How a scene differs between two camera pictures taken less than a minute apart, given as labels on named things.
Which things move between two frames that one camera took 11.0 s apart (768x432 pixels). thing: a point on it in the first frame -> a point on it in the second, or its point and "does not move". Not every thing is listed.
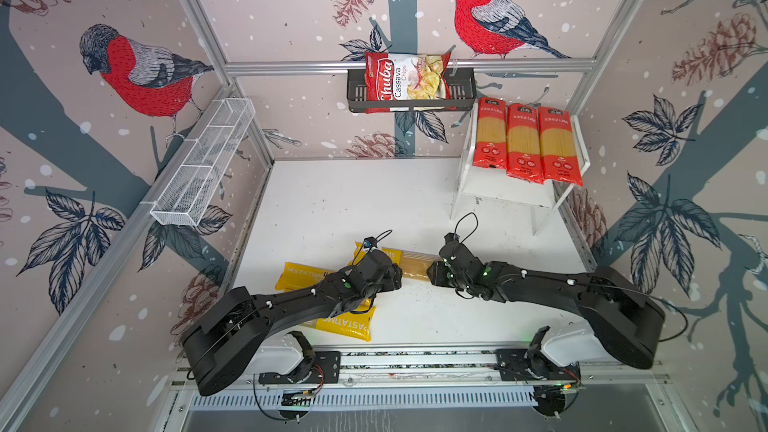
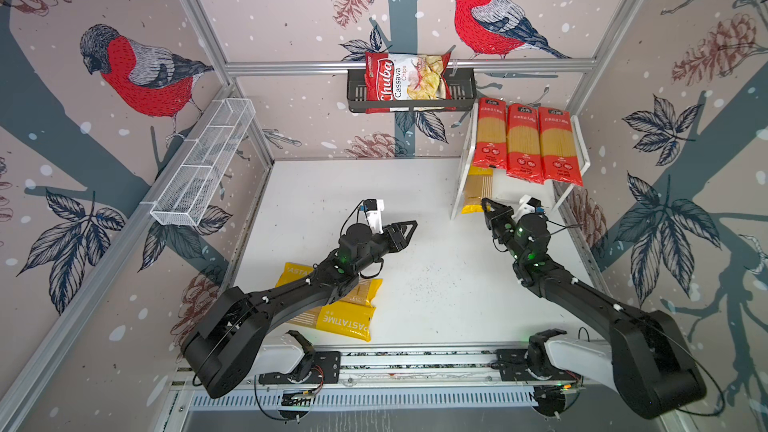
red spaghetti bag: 558,154 does not move
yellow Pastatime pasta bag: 353,323 does not move
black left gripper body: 390,281 -> 385,242
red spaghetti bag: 523,149 does not move
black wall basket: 463,85 does not move
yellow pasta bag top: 411,263 -> 479,186
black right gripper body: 441,277 -> 502,227
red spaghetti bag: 491,149 does not move
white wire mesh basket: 200,160 does not move
